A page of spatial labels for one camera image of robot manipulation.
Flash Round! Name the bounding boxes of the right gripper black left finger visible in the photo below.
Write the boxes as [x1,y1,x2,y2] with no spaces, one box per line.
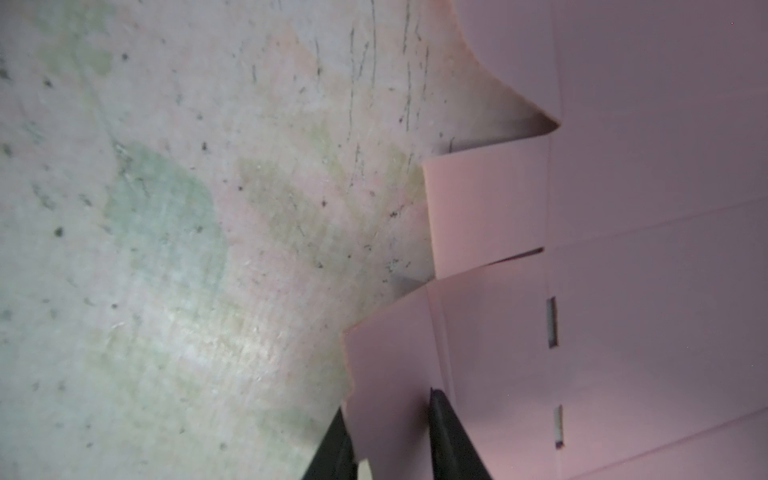
[302,408,358,480]

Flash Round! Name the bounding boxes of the pink paper box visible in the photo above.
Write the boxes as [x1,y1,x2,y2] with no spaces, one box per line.
[343,1,767,479]

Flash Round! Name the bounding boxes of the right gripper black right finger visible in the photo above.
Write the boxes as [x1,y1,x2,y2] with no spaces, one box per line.
[428,389,491,480]

